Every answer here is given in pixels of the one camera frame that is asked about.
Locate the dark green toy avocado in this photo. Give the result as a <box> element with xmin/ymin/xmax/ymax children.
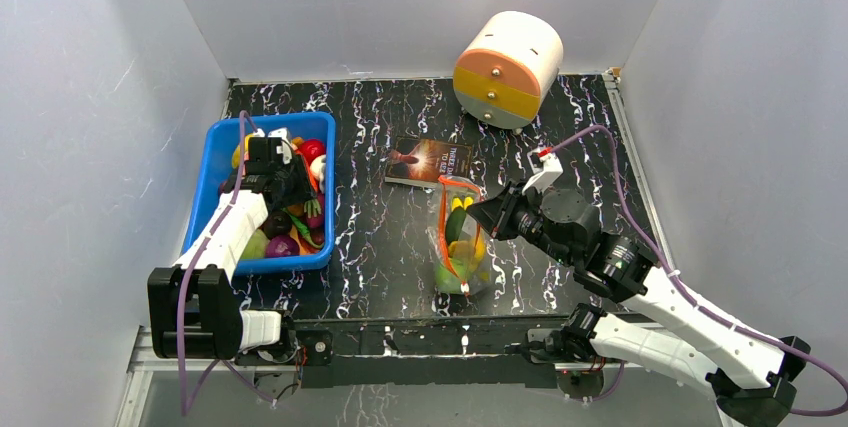
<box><xmin>444</xmin><ymin>207</ymin><xmax>467</xmax><ymax>245</ymax></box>

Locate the clear zip top bag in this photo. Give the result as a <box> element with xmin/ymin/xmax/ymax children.
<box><xmin>426</xmin><ymin>175</ymin><xmax>491</xmax><ymax>297</ymax></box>

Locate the green toy lime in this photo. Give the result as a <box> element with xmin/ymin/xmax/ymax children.
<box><xmin>434</xmin><ymin>264</ymin><xmax>485</xmax><ymax>295</ymax></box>

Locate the yellow toy banana bunch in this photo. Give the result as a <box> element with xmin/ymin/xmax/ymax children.
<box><xmin>446</xmin><ymin>196</ymin><xmax>485</xmax><ymax>275</ymax></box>

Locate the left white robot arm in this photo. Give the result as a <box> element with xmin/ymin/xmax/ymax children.
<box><xmin>147</xmin><ymin>136</ymin><xmax>318</xmax><ymax>363</ymax></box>

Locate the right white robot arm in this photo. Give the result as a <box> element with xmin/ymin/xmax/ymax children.
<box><xmin>467</xmin><ymin>183</ymin><xmax>810</xmax><ymax>426</ymax></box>

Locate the white toy garlic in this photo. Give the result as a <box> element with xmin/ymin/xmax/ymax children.
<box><xmin>310</xmin><ymin>155</ymin><xmax>327</xmax><ymax>193</ymax></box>

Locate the dark toy mangosteen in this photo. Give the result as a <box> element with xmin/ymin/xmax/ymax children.
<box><xmin>261</xmin><ymin>211</ymin><xmax>292</xmax><ymax>240</ymax></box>

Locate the red toy apple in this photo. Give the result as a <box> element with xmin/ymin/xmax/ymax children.
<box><xmin>298</xmin><ymin>139</ymin><xmax>327</xmax><ymax>166</ymax></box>

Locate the purple toy onion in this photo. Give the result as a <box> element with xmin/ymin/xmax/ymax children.
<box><xmin>265</xmin><ymin>234</ymin><xmax>300</xmax><ymax>258</ymax></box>

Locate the green toy cabbage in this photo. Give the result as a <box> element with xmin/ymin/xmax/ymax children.
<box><xmin>239</xmin><ymin>230</ymin><xmax>270</xmax><ymax>261</ymax></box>

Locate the blue plastic bin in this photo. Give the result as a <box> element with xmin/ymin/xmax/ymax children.
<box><xmin>182</xmin><ymin>111</ymin><xmax>337</xmax><ymax>276</ymax></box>

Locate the dark paperback book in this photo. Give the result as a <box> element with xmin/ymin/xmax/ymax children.
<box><xmin>384</xmin><ymin>137</ymin><xmax>474</xmax><ymax>188</ymax></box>

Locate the round three-drawer cabinet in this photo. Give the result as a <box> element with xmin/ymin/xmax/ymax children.
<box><xmin>452</xmin><ymin>11</ymin><xmax>564</xmax><ymax>133</ymax></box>

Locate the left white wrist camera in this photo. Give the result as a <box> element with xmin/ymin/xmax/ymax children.
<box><xmin>254</xmin><ymin>127</ymin><xmax>297</xmax><ymax>164</ymax></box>

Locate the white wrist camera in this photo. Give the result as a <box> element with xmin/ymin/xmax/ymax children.
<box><xmin>522</xmin><ymin>147</ymin><xmax>563</xmax><ymax>195</ymax></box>
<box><xmin>254</xmin><ymin>127</ymin><xmax>297</xmax><ymax>164</ymax></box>

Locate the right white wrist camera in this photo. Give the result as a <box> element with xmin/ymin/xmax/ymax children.
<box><xmin>522</xmin><ymin>147</ymin><xmax>563</xmax><ymax>195</ymax></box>

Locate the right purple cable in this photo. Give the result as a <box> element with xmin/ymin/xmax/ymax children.
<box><xmin>539</xmin><ymin>124</ymin><xmax>848</xmax><ymax>419</ymax></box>

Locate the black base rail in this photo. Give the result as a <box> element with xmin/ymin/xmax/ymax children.
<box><xmin>254</xmin><ymin>314</ymin><xmax>657</xmax><ymax>391</ymax></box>

